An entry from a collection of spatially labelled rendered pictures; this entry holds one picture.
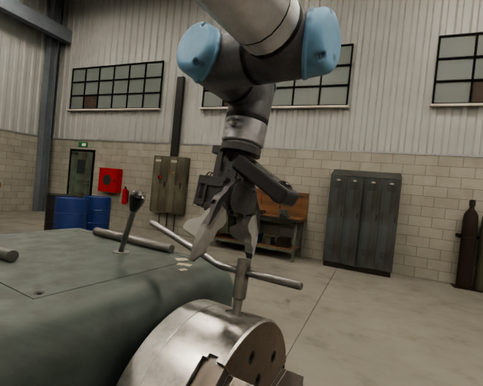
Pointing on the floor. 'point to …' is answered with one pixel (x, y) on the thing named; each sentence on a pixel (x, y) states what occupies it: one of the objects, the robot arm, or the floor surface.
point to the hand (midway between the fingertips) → (226, 263)
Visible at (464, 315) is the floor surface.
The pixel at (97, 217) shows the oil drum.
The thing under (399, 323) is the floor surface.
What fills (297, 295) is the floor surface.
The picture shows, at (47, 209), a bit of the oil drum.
